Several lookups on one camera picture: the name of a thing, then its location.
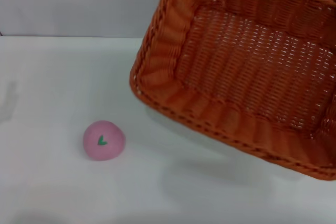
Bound pink peach toy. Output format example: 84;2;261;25
83;120;127;161

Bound orange woven plastic basket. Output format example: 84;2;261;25
128;0;336;182

